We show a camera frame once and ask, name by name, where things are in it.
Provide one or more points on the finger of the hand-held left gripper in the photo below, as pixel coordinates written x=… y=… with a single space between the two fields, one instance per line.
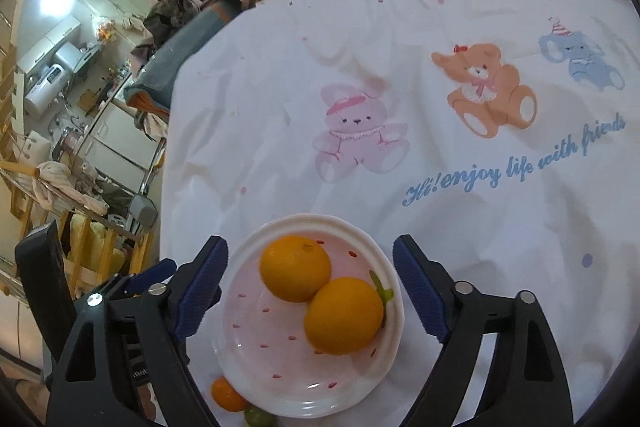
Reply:
x=150 y=274

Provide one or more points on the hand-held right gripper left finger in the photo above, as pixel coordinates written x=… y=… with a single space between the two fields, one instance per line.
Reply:
x=200 y=287

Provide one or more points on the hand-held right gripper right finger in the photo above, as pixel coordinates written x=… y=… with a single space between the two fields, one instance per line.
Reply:
x=417 y=287

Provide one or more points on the white strawberry-print plate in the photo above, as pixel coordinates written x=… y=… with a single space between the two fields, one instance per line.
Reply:
x=260 y=357

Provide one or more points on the small tangerine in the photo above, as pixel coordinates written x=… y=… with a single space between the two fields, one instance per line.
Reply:
x=227 y=394

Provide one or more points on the yellow cloth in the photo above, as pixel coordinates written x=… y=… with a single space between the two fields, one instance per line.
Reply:
x=82 y=237

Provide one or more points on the grey chair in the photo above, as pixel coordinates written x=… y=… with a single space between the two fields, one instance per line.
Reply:
x=142 y=212

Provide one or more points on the large orange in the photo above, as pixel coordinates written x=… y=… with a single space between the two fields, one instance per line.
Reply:
x=344 y=314
x=295 y=268

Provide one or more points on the beige towel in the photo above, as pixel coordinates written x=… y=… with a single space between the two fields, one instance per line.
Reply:
x=60 y=179

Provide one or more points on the wooden rack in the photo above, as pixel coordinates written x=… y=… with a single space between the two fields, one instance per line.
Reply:
x=20 y=168

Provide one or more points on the white refrigerator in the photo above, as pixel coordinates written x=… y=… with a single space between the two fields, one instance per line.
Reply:
x=120 y=137

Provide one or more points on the small green fruit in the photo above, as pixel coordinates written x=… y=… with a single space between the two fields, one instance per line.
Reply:
x=257 y=418

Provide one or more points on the beige hanging cloth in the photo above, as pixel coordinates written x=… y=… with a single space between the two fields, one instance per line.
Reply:
x=150 y=124

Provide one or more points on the white round appliance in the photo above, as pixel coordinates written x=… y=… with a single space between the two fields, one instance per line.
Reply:
x=40 y=94

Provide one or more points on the silver kitchen appliance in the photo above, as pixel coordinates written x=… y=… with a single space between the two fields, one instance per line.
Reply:
x=70 y=56

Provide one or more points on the white bear-print blanket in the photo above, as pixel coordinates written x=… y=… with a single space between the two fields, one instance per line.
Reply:
x=400 y=32

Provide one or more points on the camouflage garment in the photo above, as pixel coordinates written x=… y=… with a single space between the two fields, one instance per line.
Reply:
x=170 y=9

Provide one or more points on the white wall cabinet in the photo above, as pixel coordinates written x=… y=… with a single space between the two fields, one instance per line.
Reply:
x=50 y=37

